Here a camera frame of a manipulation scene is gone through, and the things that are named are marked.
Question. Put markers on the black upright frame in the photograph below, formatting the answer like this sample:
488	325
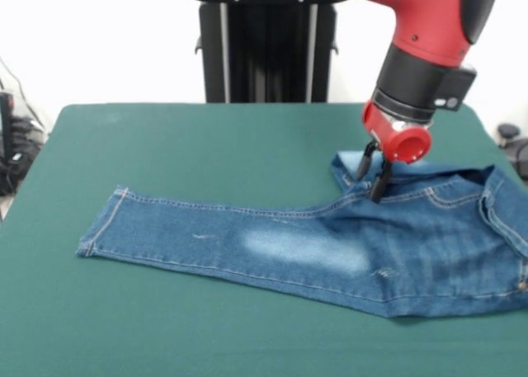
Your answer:
6	125

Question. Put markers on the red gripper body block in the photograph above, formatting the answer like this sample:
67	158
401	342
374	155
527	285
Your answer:
396	139

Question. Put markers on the dark green table cloth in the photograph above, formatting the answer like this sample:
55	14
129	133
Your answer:
206	146

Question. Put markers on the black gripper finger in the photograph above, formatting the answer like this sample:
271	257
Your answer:
380	183
365	162

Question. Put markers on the grey chair base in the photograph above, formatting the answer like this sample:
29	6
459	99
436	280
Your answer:
511	146
24	131

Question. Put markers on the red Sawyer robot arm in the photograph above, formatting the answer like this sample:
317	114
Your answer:
425	43

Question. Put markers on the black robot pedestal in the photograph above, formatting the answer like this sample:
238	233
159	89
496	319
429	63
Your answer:
268	55

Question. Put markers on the blue denim jeans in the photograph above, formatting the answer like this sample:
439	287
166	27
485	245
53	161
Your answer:
330	249

